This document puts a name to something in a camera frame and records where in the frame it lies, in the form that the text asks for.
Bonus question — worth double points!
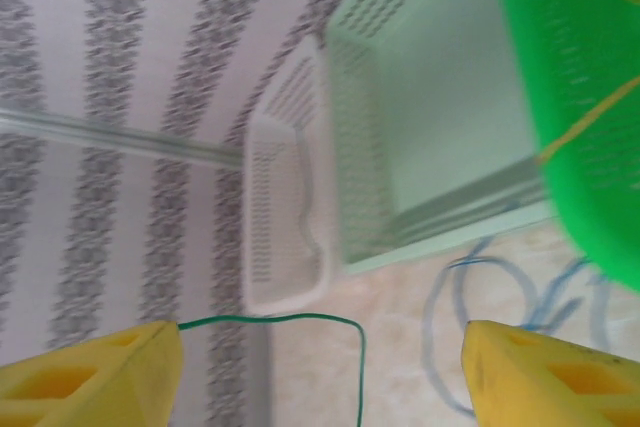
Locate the dark green wires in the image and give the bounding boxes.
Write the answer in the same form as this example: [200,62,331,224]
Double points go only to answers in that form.
[447,234,619,343]

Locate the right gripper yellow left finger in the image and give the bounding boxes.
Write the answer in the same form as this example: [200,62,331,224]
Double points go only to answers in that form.
[0,319,186,427]

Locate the white perforated plastic basket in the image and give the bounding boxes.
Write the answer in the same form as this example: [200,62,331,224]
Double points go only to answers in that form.
[242,34,336,318]

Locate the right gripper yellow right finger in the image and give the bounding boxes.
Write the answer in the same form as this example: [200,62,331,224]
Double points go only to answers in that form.
[459,318,640,427]

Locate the green cable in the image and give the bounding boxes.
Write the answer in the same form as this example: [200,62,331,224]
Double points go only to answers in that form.
[177,313,369,427]

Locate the blue cable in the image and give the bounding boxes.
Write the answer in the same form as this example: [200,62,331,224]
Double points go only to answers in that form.
[422,251,541,418]

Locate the bright green perforated basket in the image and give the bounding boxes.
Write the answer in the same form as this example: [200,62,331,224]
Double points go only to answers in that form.
[492,0,640,293]

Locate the pale green perforated basket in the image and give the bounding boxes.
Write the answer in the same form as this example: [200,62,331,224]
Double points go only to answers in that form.
[324,0,556,276]

